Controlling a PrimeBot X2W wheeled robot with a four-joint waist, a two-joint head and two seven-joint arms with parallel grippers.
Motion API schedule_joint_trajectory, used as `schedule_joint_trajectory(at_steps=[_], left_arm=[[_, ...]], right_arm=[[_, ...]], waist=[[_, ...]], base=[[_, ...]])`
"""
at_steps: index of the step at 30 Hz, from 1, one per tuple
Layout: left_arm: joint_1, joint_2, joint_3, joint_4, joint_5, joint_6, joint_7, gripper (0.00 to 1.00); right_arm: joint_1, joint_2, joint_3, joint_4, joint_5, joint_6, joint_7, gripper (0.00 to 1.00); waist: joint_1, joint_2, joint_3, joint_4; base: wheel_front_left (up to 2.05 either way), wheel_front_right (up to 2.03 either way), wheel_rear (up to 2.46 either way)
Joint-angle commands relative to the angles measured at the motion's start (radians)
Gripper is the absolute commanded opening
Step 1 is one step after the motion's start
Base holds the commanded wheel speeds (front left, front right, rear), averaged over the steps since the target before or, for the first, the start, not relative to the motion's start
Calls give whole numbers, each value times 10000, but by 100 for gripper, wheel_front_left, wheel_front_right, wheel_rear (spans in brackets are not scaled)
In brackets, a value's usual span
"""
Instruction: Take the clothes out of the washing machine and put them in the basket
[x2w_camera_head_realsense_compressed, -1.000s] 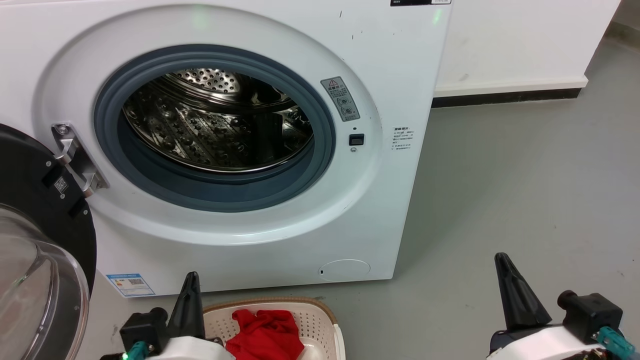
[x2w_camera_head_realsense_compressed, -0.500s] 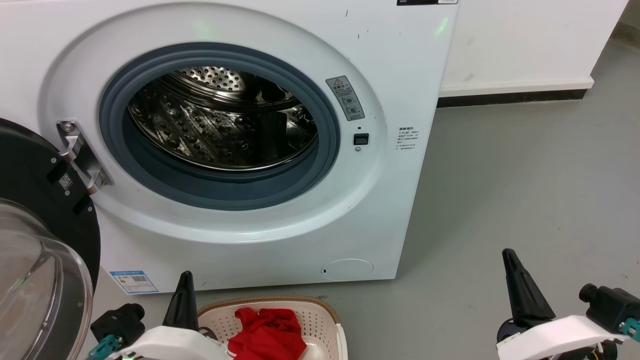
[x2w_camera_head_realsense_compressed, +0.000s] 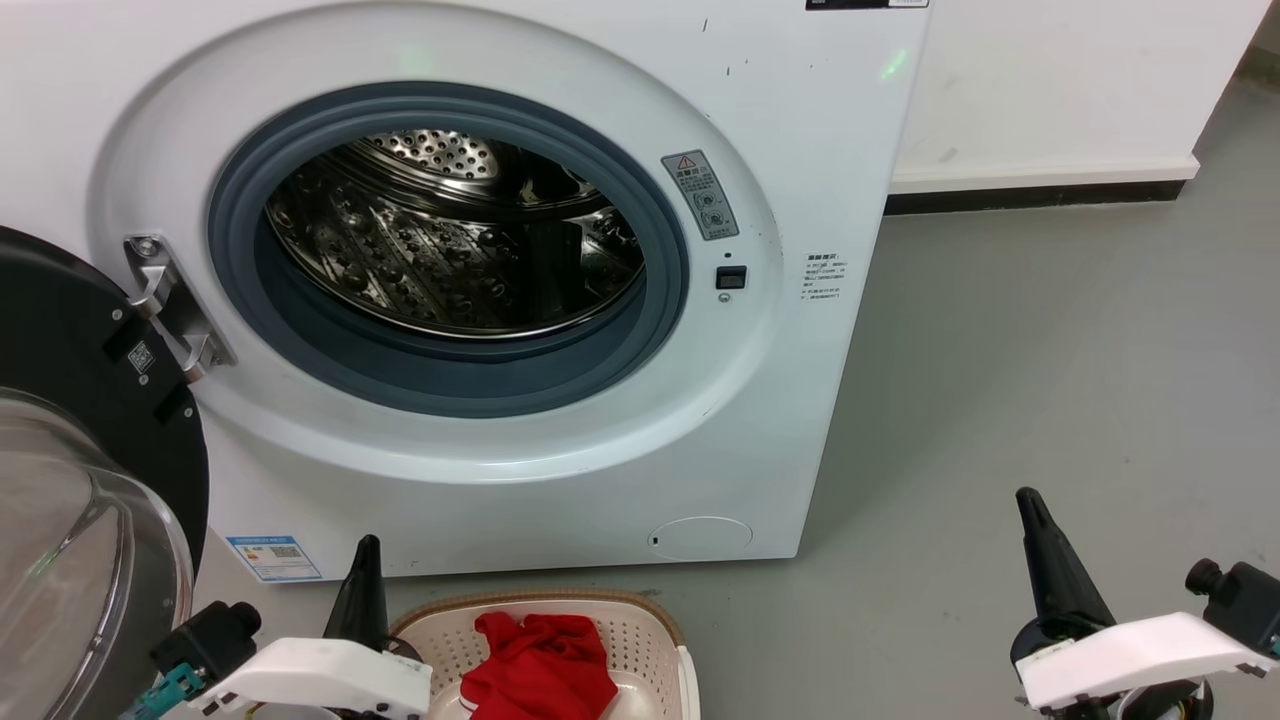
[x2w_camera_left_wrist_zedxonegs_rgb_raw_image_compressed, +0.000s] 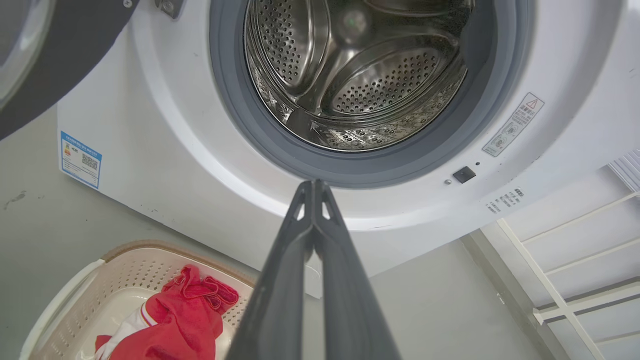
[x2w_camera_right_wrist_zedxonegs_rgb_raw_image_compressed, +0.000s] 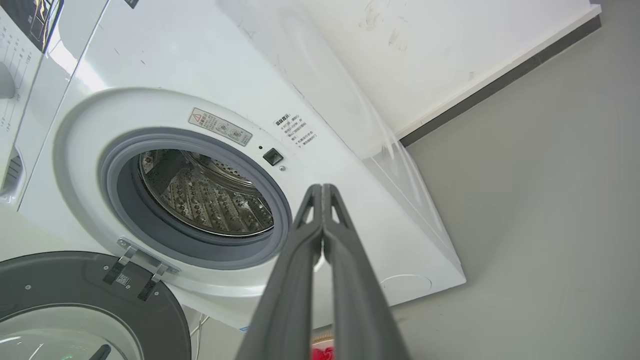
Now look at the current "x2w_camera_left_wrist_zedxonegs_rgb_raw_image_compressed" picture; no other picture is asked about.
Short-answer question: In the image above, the cream perforated laundry basket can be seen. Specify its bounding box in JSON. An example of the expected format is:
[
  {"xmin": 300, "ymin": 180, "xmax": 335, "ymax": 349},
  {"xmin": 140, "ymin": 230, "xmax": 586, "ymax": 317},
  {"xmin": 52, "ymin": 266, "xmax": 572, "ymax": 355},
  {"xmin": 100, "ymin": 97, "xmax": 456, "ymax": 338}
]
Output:
[{"xmin": 19, "ymin": 239, "xmax": 256, "ymax": 360}]

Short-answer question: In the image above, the blue energy label sticker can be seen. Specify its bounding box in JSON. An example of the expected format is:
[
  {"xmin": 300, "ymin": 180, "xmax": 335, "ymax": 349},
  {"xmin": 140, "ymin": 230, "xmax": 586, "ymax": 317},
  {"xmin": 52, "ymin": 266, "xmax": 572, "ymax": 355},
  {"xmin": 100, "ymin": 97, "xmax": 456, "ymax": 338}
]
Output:
[{"xmin": 60, "ymin": 131, "xmax": 103, "ymax": 190}]

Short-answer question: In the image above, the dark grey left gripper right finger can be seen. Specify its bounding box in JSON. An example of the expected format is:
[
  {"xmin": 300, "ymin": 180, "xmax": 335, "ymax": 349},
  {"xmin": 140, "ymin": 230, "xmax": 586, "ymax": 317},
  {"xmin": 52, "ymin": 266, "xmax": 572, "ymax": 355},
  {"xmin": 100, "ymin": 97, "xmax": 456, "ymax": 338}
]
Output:
[{"xmin": 313, "ymin": 180, "xmax": 402, "ymax": 360}]

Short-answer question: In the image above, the red and white garment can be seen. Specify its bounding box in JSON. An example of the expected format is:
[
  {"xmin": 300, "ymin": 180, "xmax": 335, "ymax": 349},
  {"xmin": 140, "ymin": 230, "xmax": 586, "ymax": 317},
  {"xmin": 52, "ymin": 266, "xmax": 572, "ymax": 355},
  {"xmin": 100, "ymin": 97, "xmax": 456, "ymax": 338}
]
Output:
[{"xmin": 94, "ymin": 265, "xmax": 240, "ymax": 360}]

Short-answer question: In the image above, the white warning label sticker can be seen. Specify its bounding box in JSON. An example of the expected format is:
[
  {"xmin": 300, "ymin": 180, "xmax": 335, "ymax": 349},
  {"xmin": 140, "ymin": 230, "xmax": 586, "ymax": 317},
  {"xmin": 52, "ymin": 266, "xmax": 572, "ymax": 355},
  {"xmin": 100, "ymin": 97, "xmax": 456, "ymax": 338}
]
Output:
[{"xmin": 482, "ymin": 92, "xmax": 545, "ymax": 158}]

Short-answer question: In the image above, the white front-load washing machine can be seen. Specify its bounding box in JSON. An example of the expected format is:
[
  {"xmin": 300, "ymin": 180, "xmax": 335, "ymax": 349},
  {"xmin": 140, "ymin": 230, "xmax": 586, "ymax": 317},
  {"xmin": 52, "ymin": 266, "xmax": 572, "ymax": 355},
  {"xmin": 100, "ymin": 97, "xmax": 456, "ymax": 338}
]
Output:
[{"xmin": 57, "ymin": 0, "xmax": 640, "ymax": 299}]

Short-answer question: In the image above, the dark washing machine door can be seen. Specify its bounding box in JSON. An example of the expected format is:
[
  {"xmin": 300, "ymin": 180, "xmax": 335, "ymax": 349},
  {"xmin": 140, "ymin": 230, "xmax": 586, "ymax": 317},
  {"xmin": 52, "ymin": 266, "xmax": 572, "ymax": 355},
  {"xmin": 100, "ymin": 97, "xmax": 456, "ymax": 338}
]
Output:
[{"xmin": 0, "ymin": 0, "xmax": 141, "ymax": 142}]

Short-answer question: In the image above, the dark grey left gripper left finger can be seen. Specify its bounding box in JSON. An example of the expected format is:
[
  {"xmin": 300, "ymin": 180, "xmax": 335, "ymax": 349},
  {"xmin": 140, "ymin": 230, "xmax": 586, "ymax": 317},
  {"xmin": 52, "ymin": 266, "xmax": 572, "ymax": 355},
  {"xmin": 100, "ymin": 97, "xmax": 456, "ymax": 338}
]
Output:
[{"xmin": 226, "ymin": 180, "xmax": 316, "ymax": 360}]

